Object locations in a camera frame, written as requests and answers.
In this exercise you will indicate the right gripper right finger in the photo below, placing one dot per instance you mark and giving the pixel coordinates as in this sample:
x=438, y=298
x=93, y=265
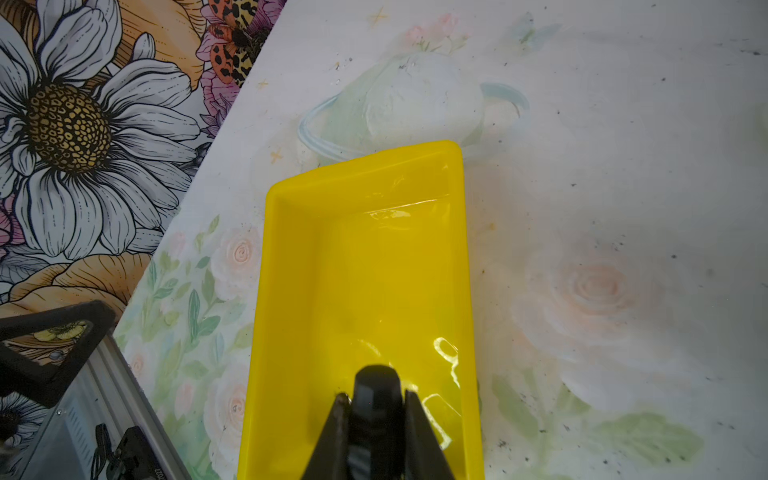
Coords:
x=423, y=457

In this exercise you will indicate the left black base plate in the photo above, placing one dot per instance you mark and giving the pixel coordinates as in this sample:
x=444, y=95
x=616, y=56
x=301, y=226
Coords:
x=132, y=459

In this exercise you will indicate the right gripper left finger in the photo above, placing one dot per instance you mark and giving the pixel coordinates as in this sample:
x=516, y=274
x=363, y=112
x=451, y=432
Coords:
x=329, y=459

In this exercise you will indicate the black triangular bracket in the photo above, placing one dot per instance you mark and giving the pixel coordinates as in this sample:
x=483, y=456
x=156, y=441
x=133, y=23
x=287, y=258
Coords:
x=42, y=353

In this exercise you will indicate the yellow plastic bin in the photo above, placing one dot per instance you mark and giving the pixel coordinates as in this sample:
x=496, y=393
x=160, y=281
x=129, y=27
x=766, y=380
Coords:
x=364, y=262

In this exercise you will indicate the aluminium front rail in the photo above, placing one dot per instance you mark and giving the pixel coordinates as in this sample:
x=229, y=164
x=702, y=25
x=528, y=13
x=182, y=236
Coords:
x=104, y=392

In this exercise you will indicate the black handled screwdriver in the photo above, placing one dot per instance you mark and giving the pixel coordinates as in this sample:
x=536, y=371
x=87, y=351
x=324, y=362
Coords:
x=375, y=445

